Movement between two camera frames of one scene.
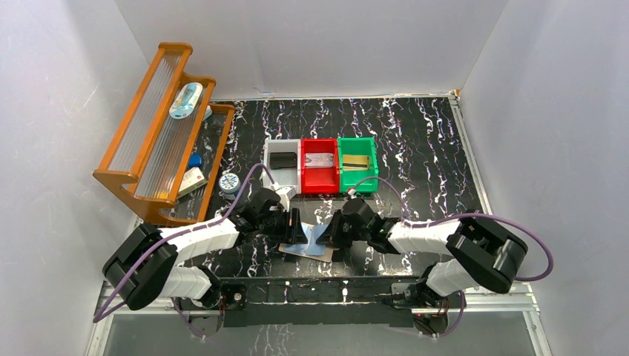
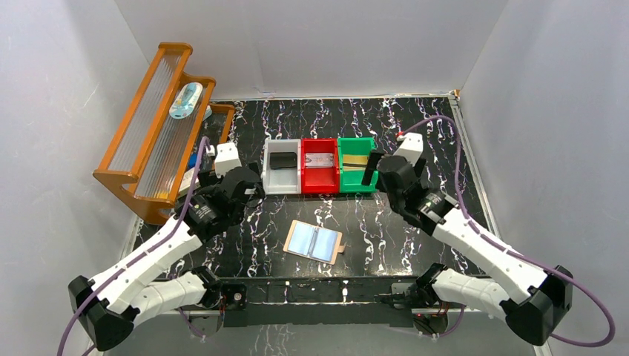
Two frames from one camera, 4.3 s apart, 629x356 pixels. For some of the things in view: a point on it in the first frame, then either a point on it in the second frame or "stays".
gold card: x=355 y=163 stays
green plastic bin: x=358 y=166 stays
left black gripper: x=289 y=226 to x=250 y=182
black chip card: x=282 y=159 stays
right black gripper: x=331 y=236 to x=371 y=166
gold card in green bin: x=355 y=159 stays
